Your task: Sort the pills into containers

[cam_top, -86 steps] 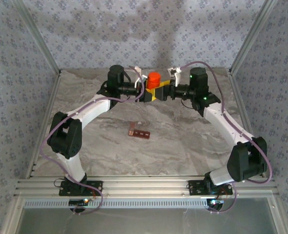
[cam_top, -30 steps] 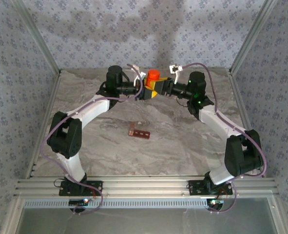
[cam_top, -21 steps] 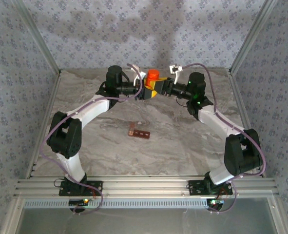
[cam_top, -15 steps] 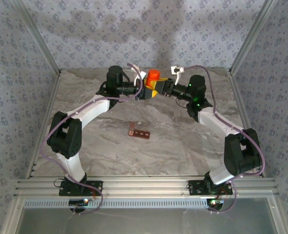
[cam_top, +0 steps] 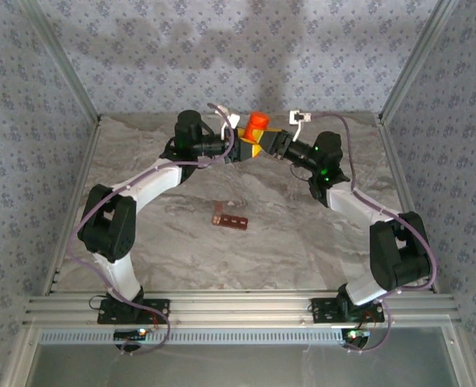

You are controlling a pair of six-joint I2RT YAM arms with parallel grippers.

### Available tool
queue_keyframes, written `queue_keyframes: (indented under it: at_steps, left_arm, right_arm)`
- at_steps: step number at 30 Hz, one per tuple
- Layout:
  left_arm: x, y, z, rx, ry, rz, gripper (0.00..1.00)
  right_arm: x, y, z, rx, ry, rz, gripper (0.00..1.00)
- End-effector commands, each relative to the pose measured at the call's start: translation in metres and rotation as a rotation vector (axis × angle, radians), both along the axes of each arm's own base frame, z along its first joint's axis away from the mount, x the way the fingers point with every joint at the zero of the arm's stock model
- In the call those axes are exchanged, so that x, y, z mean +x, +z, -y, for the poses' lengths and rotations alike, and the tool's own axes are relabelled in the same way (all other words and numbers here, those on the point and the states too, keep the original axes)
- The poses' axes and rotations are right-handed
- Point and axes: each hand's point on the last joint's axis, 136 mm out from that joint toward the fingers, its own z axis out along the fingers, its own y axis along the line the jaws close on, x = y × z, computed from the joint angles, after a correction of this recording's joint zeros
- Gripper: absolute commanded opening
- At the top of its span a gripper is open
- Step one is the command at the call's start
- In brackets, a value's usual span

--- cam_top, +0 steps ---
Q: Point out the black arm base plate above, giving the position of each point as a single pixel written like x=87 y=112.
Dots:
x=157 y=310
x=322 y=310

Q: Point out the aluminium side rail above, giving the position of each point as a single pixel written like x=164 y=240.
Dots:
x=394 y=161
x=84 y=169

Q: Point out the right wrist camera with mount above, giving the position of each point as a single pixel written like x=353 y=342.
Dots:
x=298 y=117

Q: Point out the grey metal sheet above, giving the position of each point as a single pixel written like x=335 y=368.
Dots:
x=241 y=367

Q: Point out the small lit circuit board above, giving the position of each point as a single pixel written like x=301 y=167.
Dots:
x=356 y=334
x=131 y=334

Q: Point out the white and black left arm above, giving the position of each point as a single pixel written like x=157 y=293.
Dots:
x=108 y=225

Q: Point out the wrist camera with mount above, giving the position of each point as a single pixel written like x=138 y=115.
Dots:
x=233 y=119
x=298 y=117

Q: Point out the aluminium frame post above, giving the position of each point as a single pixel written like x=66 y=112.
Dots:
x=467 y=363
x=18 y=363
x=414 y=60
x=62 y=60

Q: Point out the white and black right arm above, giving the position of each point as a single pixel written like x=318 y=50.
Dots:
x=398 y=254

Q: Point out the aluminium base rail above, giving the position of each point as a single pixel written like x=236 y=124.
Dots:
x=241 y=306

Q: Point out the heap of small pills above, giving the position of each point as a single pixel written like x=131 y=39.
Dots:
x=216 y=220

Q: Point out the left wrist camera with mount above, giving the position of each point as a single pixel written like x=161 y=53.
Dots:
x=233 y=119

